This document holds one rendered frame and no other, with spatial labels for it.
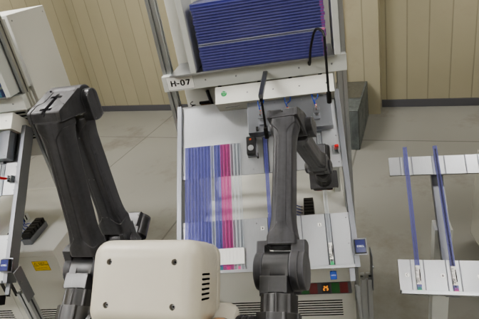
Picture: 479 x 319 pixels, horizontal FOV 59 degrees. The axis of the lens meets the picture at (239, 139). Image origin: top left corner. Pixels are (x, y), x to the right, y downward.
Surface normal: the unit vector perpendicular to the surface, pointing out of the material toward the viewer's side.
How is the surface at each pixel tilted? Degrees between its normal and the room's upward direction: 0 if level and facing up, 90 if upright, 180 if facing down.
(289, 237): 35
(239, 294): 90
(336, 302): 90
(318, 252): 47
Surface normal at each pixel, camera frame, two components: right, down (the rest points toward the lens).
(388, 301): -0.16, -0.89
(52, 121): -0.21, 0.30
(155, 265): -0.25, -0.28
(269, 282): -0.35, -0.44
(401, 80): -0.35, 0.45
